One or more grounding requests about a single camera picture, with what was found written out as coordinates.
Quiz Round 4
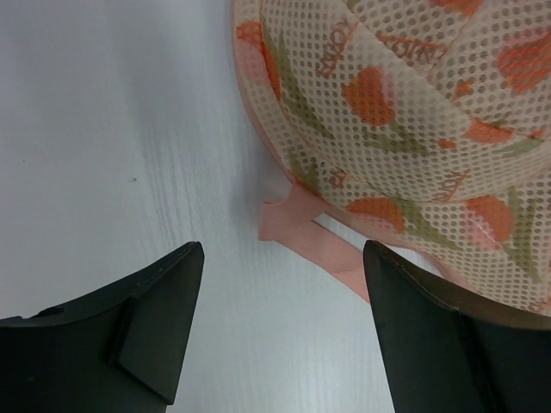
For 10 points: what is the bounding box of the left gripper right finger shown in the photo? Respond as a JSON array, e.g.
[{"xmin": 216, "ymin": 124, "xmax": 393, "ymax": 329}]
[{"xmin": 363, "ymin": 241, "xmax": 550, "ymax": 412}]

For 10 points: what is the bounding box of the pink mesh bra laundry bag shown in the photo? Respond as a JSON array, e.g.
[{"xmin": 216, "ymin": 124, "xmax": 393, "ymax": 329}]
[{"xmin": 232, "ymin": 1, "xmax": 550, "ymax": 316}]

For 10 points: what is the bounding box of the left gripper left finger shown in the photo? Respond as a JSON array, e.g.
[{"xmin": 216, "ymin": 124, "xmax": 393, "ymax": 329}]
[{"xmin": 1, "ymin": 242, "xmax": 203, "ymax": 412}]

